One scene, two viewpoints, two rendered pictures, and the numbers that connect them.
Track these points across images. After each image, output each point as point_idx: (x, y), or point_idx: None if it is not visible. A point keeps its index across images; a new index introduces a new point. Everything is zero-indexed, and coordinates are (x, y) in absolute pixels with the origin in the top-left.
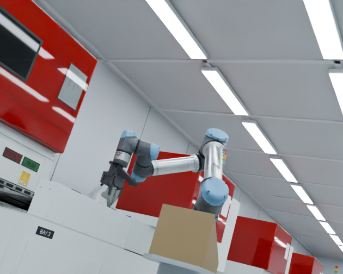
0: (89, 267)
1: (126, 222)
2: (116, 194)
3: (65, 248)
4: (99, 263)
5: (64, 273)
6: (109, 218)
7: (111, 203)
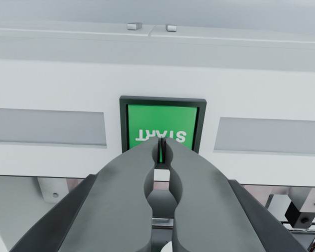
0: (195, 35)
1: (26, 52)
2: (134, 203)
3: (310, 44)
4: (159, 34)
5: (261, 36)
6: (197, 56)
7: (159, 138)
